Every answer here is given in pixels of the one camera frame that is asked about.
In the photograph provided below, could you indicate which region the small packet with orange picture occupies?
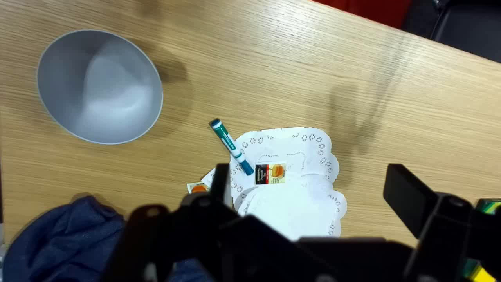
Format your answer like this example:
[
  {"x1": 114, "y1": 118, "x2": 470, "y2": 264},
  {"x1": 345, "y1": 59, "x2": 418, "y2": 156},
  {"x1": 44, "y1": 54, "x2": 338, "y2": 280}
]
[
  {"x1": 185, "y1": 179, "x2": 210, "y2": 195},
  {"x1": 254, "y1": 161, "x2": 288, "y2": 186}
]

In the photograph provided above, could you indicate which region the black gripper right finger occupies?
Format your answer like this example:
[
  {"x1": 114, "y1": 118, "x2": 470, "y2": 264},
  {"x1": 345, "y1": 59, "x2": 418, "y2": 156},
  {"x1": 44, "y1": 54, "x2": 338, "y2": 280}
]
[{"x1": 382, "y1": 162, "x2": 446, "y2": 242}]

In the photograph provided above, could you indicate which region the white paper doily stack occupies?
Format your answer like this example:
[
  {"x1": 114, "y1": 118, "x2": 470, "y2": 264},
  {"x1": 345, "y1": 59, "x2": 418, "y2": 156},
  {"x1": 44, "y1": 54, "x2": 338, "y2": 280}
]
[{"x1": 201, "y1": 125, "x2": 349, "y2": 242}]

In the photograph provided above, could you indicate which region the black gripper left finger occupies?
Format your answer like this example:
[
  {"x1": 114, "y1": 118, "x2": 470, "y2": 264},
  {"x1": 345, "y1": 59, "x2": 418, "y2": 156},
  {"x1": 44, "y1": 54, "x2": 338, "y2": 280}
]
[{"x1": 208, "y1": 162, "x2": 232, "y2": 208}]

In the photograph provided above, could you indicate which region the grey bowl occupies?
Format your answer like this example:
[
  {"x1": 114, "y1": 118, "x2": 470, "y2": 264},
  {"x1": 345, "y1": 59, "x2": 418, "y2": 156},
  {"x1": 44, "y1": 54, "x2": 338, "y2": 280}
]
[{"x1": 36, "y1": 28, "x2": 165, "y2": 145}]

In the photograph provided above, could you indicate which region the dark blue cloth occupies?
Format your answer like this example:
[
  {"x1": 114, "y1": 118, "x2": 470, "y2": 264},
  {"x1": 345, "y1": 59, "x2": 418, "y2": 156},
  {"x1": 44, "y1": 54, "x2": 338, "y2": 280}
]
[{"x1": 2, "y1": 194, "x2": 216, "y2": 282}]

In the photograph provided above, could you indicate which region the teal marker pen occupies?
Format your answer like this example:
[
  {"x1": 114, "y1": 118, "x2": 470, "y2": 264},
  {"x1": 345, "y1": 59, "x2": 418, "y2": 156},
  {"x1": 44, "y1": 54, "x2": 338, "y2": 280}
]
[{"x1": 208, "y1": 117, "x2": 255, "y2": 176}]

